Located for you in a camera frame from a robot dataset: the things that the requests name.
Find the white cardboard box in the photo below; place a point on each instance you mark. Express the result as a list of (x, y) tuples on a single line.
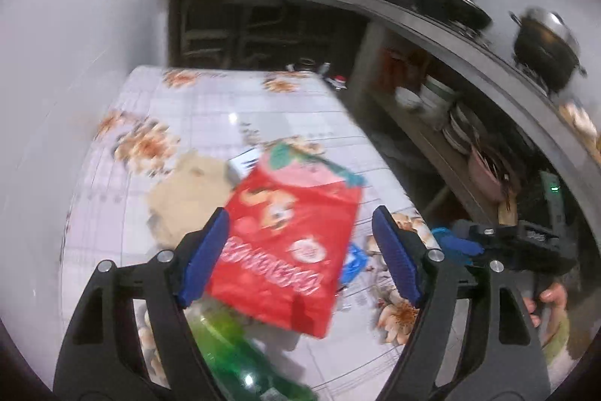
[(244, 166)]

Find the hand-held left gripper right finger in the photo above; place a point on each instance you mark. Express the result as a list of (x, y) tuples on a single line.
[(394, 255)]

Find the red snack bag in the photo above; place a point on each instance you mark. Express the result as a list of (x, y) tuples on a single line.
[(286, 241)]

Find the stack of white bowls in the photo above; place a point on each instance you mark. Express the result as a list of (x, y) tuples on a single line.
[(427, 98)]

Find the black frying pan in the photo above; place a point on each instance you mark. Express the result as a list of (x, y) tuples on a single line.
[(462, 8)]

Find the person's right hand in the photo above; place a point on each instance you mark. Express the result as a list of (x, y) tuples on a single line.
[(554, 293)]

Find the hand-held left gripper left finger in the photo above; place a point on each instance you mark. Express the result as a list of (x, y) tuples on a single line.
[(211, 241)]

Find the black wok with lid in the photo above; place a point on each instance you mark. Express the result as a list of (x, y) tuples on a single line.
[(544, 46)]

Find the green plastic bottle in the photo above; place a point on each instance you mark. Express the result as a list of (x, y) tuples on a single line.
[(239, 358)]

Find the stack of plates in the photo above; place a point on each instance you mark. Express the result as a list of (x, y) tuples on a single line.
[(462, 128)]

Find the pink basket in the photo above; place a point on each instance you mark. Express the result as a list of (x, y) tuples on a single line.
[(488, 175)]

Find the blue packet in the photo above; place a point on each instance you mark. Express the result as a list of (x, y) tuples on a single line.
[(354, 262)]

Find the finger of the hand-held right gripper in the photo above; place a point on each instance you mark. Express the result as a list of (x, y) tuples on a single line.
[(458, 246)]

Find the beige cloth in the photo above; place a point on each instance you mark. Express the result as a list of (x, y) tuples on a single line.
[(192, 194)]

